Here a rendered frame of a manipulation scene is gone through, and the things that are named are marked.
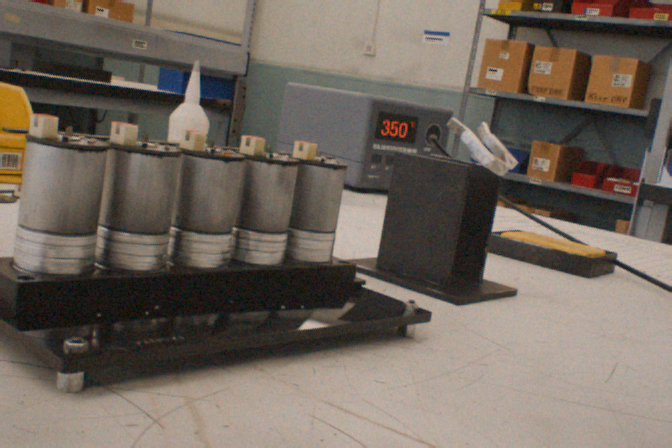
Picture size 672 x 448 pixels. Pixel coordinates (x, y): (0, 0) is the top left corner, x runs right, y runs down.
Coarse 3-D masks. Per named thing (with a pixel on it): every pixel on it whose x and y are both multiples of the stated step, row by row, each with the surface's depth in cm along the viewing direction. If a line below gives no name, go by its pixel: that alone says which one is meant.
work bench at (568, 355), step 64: (384, 192) 86; (0, 256) 35; (448, 320) 37; (512, 320) 39; (576, 320) 41; (640, 320) 44; (0, 384) 22; (128, 384) 24; (192, 384) 24; (256, 384) 25; (320, 384) 26; (384, 384) 27; (448, 384) 28; (512, 384) 29; (576, 384) 31; (640, 384) 32
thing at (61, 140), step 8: (32, 136) 25; (64, 136) 25; (80, 136) 27; (56, 144) 25; (64, 144) 25; (72, 144) 25; (80, 144) 25; (88, 144) 25; (96, 144) 26; (104, 144) 26
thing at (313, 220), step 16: (304, 176) 33; (320, 176) 33; (336, 176) 34; (304, 192) 33; (320, 192) 33; (336, 192) 34; (304, 208) 33; (320, 208) 33; (336, 208) 34; (288, 224) 34; (304, 224) 33; (320, 224) 34; (336, 224) 34; (288, 240) 34; (304, 240) 34; (320, 240) 34; (288, 256) 34; (304, 256) 34; (320, 256) 34
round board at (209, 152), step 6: (186, 150) 29; (210, 150) 29; (216, 150) 29; (222, 150) 31; (228, 150) 31; (204, 156) 29; (210, 156) 29; (216, 156) 29; (222, 156) 29; (228, 156) 29; (234, 156) 30; (240, 156) 30
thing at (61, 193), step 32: (32, 160) 25; (64, 160) 25; (96, 160) 26; (32, 192) 25; (64, 192) 25; (96, 192) 26; (32, 224) 25; (64, 224) 25; (96, 224) 26; (32, 256) 25; (64, 256) 26
